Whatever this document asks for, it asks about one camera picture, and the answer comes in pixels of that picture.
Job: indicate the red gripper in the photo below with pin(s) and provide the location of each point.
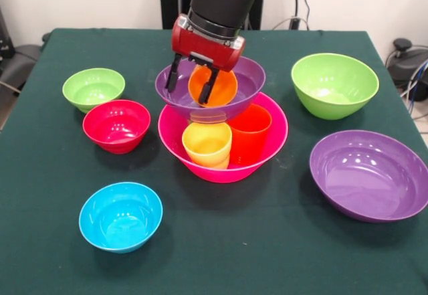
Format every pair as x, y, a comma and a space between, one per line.
207, 49

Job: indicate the orange cup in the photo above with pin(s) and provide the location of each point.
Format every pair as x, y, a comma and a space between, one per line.
224, 89

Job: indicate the purple bowl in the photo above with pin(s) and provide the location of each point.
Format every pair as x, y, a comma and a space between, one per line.
247, 87
368, 178

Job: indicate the yellow cup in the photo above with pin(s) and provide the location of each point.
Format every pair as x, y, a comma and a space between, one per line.
207, 148

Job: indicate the red cup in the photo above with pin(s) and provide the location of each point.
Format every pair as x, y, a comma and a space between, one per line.
250, 141

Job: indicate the large pink bowl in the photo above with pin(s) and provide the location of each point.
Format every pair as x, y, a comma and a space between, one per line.
274, 134

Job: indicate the large green bowl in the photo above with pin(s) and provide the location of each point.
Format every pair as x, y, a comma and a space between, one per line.
334, 81

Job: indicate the blue bowl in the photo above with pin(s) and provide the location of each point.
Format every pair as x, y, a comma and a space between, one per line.
120, 218

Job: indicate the small red bowl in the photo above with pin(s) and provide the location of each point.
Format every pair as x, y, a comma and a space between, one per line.
115, 127

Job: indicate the small green bowl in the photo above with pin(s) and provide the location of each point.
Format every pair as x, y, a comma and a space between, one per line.
93, 89

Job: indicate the dark green tablecloth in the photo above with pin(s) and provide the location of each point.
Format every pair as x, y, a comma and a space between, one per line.
234, 241

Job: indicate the black floor stand base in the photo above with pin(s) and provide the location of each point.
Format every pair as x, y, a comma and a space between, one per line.
406, 61
16, 64

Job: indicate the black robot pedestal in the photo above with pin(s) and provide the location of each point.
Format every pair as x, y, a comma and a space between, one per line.
170, 0

